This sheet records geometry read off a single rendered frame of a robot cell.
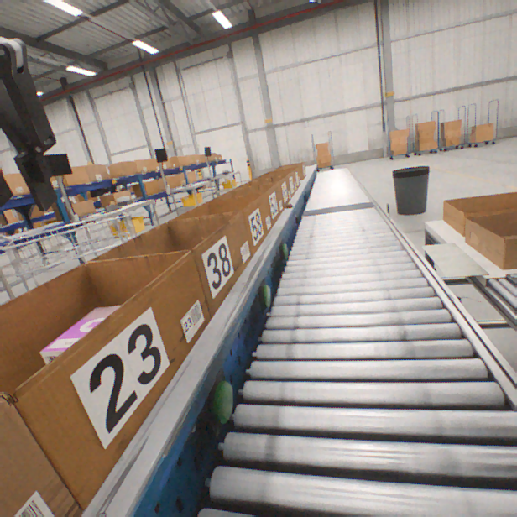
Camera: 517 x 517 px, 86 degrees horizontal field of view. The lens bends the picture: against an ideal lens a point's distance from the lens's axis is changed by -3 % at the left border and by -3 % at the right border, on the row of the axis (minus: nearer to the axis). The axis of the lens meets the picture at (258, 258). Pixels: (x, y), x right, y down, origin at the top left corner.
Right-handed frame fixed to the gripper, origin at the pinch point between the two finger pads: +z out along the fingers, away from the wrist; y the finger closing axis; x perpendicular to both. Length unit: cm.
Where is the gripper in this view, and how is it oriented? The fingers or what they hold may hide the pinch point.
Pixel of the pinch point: (14, 180)
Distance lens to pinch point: 44.7
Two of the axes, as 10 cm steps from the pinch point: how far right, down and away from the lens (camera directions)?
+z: -0.9, 7.0, 7.1
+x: 0.1, -7.1, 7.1
